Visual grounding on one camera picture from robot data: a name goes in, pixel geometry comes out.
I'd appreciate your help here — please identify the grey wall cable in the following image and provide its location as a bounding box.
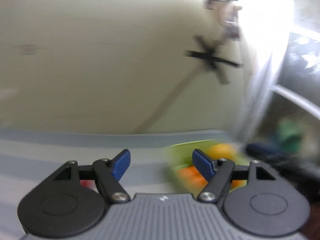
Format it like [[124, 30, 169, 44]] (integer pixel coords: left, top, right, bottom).
[[132, 64, 208, 133]]

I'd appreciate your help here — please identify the window frame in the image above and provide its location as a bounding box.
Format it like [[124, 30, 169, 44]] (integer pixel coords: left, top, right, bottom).
[[234, 28, 319, 142]]

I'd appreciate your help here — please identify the large yellow citrus fruit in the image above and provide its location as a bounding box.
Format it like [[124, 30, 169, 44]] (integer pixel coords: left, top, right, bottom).
[[205, 144, 237, 161]]

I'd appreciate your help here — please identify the red cherry tomato upper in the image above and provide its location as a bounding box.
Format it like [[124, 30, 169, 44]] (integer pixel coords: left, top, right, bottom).
[[80, 180, 95, 190]]

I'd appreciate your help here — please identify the large orange tangerine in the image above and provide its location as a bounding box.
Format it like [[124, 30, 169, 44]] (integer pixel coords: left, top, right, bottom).
[[176, 166, 208, 191]]

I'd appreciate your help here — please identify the light green plastic basket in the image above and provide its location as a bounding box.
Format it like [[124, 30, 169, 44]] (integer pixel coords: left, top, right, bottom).
[[164, 140, 249, 196]]

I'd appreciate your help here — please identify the white power strip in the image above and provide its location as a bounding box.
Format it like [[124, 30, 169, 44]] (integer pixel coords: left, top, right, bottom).
[[205, 0, 242, 44]]

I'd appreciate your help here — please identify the black tape cross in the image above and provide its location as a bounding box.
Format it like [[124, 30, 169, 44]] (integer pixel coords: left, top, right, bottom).
[[185, 35, 241, 85]]

